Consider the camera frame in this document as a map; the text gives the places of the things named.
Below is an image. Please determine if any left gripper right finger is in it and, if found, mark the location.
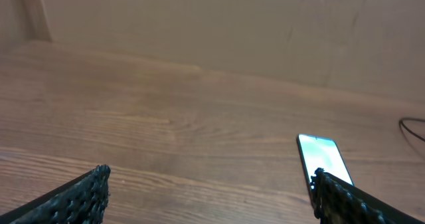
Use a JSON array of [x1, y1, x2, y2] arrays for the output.
[[310, 168, 424, 224]]

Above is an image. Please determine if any black USB charging cable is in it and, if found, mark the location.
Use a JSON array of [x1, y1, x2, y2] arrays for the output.
[[398, 117, 425, 144]]

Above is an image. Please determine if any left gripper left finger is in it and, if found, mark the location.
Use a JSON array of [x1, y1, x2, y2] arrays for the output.
[[1, 165, 111, 224]]

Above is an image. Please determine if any Samsung Galaxy smartphone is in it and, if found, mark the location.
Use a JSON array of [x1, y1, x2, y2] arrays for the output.
[[296, 134, 354, 206]]

